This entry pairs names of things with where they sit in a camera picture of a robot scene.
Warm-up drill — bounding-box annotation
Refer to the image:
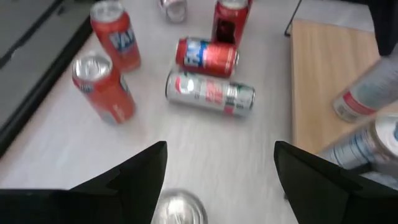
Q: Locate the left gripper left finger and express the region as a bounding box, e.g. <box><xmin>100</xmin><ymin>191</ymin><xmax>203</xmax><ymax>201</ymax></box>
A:
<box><xmin>0</xmin><ymin>141</ymin><xmax>169</xmax><ymax>224</ymax></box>

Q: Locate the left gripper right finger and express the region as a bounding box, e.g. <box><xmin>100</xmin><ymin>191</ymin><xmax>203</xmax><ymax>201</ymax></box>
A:
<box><xmin>273</xmin><ymin>140</ymin><xmax>398</xmax><ymax>224</ymax></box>

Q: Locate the silver Diet Coke can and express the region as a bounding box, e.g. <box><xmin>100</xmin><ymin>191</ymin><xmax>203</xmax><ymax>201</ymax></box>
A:
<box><xmin>157</xmin><ymin>0</ymin><xmax>189</xmax><ymax>24</ymax></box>
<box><xmin>150</xmin><ymin>188</ymin><xmax>208</xmax><ymax>224</ymax></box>

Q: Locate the blue silver Red Bull can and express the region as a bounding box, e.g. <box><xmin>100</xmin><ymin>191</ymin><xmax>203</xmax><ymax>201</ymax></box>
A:
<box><xmin>318</xmin><ymin>113</ymin><xmax>398</xmax><ymax>175</ymax></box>

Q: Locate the white Celsius can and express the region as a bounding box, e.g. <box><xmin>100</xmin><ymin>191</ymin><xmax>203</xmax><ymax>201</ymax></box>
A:
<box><xmin>164</xmin><ymin>68</ymin><xmax>256</xmax><ymax>119</ymax></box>
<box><xmin>331</xmin><ymin>51</ymin><xmax>398</xmax><ymax>124</ymax></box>

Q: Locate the dark red soda can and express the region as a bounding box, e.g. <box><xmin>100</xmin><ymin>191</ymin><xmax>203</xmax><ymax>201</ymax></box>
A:
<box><xmin>211</xmin><ymin>0</ymin><xmax>253</xmax><ymax>47</ymax></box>

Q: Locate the wooden shelf with black frame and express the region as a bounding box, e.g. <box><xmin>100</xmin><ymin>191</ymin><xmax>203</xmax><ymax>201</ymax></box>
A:
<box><xmin>284</xmin><ymin>0</ymin><xmax>398</xmax><ymax>156</ymax></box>

